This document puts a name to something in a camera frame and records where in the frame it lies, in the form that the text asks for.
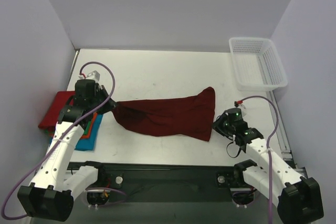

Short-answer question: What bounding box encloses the dark red t shirt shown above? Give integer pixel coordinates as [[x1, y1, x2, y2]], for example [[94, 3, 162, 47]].
[[112, 87, 215, 142]]

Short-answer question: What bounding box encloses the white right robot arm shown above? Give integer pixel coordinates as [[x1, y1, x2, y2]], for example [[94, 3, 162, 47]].
[[212, 108, 324, 223]]

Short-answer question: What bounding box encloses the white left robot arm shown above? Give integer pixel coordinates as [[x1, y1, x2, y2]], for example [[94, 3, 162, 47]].
[[17, 78, 117, 221]]

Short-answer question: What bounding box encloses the folded green t shirt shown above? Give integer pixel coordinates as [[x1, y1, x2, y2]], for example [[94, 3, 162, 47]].
[[44, 117, 96, 135]]

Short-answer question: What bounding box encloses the folded orange t shirt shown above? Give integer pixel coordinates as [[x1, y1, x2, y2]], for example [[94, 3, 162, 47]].
[[80, 113, 97, 139]]

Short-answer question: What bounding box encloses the folded red t shirt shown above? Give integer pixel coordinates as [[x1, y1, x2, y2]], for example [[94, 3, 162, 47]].
[[38, 91, 75, 131]]

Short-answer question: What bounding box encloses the folded blue t shirt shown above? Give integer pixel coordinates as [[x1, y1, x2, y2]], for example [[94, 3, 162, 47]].
[[49, 115, 103, 152]]

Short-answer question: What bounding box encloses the white plastic basket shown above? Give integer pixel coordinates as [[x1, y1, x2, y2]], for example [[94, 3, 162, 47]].
[[229, 37, 288, 92]]

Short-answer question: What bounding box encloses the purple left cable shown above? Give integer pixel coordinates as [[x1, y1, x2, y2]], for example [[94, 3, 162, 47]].
[[0, 61, 116, 219]]

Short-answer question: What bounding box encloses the purple cable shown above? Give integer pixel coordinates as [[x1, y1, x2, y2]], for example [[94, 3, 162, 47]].
[[0, 61, 116, 219], [240, 95, 279, 224]]

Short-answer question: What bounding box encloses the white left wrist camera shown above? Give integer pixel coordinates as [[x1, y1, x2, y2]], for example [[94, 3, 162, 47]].
[[86, 70, 100, 82]]

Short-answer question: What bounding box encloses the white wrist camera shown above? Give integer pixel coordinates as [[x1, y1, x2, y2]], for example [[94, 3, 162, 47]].
[[234, 100, 247, 117], [86, 70, 100, 82]]

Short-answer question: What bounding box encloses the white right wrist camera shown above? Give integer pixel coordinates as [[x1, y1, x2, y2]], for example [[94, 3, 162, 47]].
[[234, 100, 247, 117]]

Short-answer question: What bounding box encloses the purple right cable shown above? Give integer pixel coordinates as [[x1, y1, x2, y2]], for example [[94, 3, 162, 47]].
[[240, 95, 279, 224]]

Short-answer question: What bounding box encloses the aluminium rail frame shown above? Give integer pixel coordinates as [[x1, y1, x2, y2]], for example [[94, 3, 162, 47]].
[[266, 91, 308, 178]]

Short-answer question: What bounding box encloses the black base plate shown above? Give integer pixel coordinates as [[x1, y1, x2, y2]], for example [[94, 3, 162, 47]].
[[68, 161, 257, 206]]

